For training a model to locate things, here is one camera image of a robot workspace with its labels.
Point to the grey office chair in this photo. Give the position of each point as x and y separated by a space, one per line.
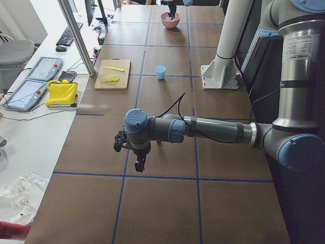
13 55

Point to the black computer mouse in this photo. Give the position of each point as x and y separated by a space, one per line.
61 48

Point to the teach pendant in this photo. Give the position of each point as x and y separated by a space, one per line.
26 95
45 68

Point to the dark grey pouch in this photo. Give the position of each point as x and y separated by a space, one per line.
67 75

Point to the pink bowl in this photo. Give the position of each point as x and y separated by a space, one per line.
168 21

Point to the aluminium frame post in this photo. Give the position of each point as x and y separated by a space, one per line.
68 14

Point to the bamboo cutting board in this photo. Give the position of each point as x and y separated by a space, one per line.
122 83

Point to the yellow bag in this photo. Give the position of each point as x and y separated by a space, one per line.
61 93

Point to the lower teach pendant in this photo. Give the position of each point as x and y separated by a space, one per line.
26 95

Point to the clear plastic bags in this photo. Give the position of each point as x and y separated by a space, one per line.
20 201

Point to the upper teach pendant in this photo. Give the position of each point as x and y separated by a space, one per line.
45 68

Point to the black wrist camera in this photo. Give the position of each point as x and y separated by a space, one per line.
121 141

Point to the yellow plastic knife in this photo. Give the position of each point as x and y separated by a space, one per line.
116 69

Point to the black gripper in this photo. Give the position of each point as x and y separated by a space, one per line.
140 153
172 5

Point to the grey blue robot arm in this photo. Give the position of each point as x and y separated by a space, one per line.
291 139
185 2

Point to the light blue plastic cup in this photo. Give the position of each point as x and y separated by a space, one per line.
160 72

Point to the white camera mast with base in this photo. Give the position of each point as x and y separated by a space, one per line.
221 72

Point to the black keyboard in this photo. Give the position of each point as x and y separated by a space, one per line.
66 38

